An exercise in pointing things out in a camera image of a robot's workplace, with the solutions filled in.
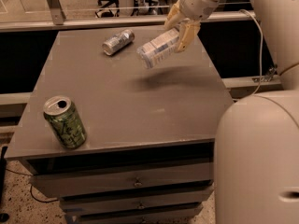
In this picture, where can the bottom grey drawer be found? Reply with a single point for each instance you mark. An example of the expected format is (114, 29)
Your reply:
(145, 216)

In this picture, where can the top grey drawer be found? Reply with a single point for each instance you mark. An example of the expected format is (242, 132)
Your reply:
(74, 184)

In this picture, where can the clear blue-labelled plastic bottle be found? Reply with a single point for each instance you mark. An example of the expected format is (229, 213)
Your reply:
(159, 48)

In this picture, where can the green upright drink can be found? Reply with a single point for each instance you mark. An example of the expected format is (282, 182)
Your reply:
(61, 114)

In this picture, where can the grey drawer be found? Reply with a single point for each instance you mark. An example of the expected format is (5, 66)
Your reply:
(74, 184)
(145, 216)
(136, 199)

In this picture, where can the grey drawer cabinet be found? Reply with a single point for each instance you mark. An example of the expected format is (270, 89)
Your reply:
(135, 118)

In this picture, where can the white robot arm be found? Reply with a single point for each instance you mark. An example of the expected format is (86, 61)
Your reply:
(256, 152)

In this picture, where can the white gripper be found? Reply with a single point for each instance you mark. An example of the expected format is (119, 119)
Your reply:
(196, 4)

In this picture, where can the metal rail frame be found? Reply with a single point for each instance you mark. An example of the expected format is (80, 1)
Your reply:
(44, 15)

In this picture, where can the middle grey drawer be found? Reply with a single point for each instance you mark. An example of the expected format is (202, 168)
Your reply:
(136, 199)

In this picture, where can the silver lying drink can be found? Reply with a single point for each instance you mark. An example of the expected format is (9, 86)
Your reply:
(118, 41)

